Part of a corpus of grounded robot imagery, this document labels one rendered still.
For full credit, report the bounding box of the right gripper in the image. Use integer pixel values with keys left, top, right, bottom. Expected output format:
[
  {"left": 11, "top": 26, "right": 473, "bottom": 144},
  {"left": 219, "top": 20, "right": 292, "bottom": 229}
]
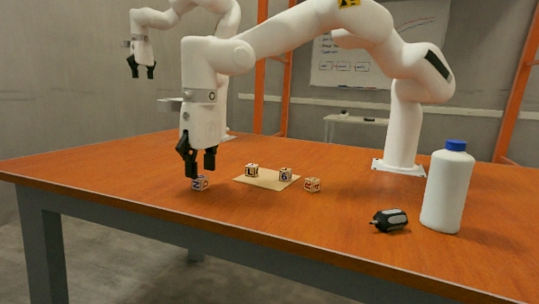
[{"left": 126, "top": 41, "right": 156, "bottom": 79}]

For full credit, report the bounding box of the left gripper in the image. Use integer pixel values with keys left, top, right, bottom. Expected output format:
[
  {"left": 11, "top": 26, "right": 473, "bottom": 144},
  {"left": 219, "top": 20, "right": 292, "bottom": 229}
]
[{"left": 175, "top": 101, "right": 221, "bottom": 179}]

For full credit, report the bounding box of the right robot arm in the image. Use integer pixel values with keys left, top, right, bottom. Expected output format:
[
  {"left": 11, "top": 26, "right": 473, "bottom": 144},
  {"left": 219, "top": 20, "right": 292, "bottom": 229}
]
[{"left": 119, "top": 0, "right": 241, "bottom": 140}]

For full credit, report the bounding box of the white plastic bottle with blue cap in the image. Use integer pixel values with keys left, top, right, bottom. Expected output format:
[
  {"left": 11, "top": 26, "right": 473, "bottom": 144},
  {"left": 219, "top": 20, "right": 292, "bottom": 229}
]
[{"left": 420, "top": 140, "right": 475, "bottom": 234}]

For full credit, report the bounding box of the tan square mat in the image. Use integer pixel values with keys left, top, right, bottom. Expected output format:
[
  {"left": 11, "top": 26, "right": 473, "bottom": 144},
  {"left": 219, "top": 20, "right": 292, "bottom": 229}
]
[{"left": 232, "top": 168, "right": 301, "bottom": 193}]

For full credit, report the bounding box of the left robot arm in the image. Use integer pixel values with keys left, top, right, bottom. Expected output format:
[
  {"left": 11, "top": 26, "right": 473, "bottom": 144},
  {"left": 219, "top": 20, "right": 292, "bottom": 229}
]
[{"left": 157, "top": 0, "right": 455, "bottom": 173}]

